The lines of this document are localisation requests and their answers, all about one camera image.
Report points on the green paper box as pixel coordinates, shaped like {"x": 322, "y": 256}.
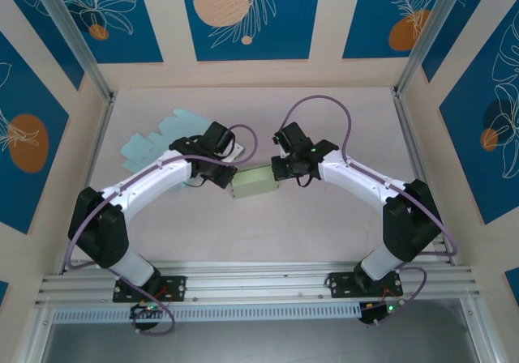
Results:
{"x": 255, "y": 182}

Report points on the blue paper box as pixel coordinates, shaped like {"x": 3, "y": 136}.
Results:
{"x": 178, "y": 124}

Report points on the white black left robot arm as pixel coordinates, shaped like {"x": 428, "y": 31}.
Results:
{"x": 150, "y": 180}

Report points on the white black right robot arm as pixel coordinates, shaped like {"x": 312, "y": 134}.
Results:
{"x": 357, "y": 176}

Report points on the grey metal sheet panel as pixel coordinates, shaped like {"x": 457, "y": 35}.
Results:
{"x": 259, "y": 344}

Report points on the aluminium table side rail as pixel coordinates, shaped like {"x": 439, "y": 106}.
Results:
{"x": 87, "y": 184}
{"x": 410, "y": 144}

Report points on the aluminium mounting rail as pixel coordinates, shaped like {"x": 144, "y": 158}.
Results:
{"x": 251, "y": 282}

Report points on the blue floral wall panel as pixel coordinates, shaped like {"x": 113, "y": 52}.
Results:
{"x": 478, "y": 10}
{"x": 24, "y": 197}
{"x": 40, "y": 26}
{"x": 121, "y": 22}
{"x": 284, "y": 35}
{"x": 466, "y": 156}
{"x": 365, "y": 14}

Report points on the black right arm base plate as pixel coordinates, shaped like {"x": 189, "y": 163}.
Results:
{"x": 340, "y": 284}

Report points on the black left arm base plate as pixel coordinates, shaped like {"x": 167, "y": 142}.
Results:
{"x": 178, "y": 288}

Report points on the slanted aluminium frame post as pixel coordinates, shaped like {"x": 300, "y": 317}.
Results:
{"x": 430, "y": 35}
{"x": 73, "y": 35}

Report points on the aluminium frame leg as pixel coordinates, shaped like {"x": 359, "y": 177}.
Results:
{"x": 36, "y": 338}
{"x": 480, "y": 334}

